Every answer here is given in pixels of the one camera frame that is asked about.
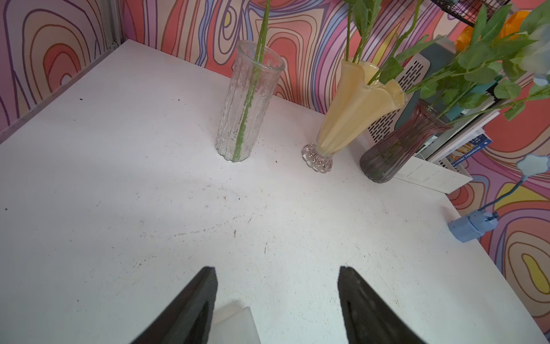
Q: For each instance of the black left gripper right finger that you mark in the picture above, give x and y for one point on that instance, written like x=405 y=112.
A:
x=367 y=318

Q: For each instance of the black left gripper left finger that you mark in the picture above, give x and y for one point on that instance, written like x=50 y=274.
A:
x=188 y=318

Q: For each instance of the pink artificial rose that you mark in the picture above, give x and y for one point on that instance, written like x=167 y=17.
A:
x=256 y=72

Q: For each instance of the purple ribbed glass vase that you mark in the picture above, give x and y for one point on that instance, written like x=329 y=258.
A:
x=384 y=160

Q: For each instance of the blue colourful book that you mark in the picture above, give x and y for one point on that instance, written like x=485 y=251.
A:
x=461 y=154

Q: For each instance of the yellow wavy glass vase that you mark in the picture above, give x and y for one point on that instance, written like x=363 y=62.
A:
x=355 y=107

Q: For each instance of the white desktop file organizer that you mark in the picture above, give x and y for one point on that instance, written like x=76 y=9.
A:
x=448 y=88

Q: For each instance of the clear glass vase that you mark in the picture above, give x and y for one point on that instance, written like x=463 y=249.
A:
x=271 y=69

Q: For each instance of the black wire wall basket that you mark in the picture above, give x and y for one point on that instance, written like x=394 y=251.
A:
x=467 y=10

